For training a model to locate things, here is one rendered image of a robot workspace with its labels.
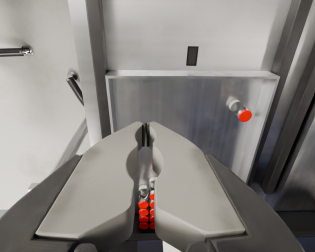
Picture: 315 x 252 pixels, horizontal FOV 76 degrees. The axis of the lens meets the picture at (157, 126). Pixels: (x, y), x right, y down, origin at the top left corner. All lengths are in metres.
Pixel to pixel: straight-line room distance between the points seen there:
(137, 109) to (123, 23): 0.14
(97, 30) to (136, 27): 0.06
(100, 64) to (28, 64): 1.11
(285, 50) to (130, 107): 0.26
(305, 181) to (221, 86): 0.32
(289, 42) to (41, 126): 1.43
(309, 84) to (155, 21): 0.26
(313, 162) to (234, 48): 0.31
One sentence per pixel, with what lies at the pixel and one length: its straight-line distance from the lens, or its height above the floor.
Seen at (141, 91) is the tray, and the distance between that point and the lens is 0.35.
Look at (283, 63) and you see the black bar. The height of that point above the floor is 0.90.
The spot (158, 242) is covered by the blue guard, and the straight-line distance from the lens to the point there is 0.40.
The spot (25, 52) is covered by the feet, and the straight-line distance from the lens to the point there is 1.36.
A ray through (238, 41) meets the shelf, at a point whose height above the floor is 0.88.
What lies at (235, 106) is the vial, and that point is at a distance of 0.36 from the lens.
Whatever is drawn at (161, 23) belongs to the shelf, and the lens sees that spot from 0.33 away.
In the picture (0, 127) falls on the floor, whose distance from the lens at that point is 1.69.
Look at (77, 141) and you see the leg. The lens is 0.95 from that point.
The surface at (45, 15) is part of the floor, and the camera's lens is 1.32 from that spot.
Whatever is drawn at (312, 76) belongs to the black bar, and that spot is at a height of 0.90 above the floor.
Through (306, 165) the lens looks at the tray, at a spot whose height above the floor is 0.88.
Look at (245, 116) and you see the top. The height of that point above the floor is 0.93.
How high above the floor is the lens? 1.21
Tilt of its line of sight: 61 degrees down
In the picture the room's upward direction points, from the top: 175 degrees clockwise
